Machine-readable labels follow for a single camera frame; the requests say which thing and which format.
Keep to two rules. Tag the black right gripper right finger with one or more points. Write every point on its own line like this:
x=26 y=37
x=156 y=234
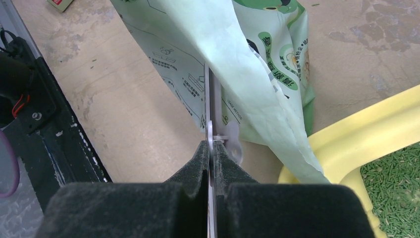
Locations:
x=246 y=208

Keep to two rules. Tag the green cat litter granules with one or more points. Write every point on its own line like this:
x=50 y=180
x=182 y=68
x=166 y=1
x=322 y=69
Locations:
x=393 y=185

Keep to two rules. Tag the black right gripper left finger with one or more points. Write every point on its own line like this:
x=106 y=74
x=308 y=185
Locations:
x=175 y=208

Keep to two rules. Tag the green cat litter bag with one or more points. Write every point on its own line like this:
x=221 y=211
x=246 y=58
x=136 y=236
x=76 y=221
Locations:
x=257 y=49

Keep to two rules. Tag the yellow sifting litter tray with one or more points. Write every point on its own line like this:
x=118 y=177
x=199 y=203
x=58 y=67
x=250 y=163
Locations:
x=376 y=131

